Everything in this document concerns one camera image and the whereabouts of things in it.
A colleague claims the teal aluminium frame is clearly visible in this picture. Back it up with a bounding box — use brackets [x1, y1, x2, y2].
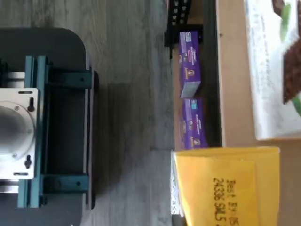
[16, 55, 94, 209]

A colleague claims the purple snack box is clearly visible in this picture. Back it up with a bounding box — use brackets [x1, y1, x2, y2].
[179, 32, 202, 98]
[182, 98, 209, 150]

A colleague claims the dark grey cart platform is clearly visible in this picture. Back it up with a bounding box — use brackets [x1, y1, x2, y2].
[0, 27, 99, 226]

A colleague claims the silver robot mounting plate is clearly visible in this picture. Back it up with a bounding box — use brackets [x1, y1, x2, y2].
[0, 88, 40, 181]

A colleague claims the white chocolate thins box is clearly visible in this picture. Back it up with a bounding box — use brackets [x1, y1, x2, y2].
[244, 0, 301, 142]

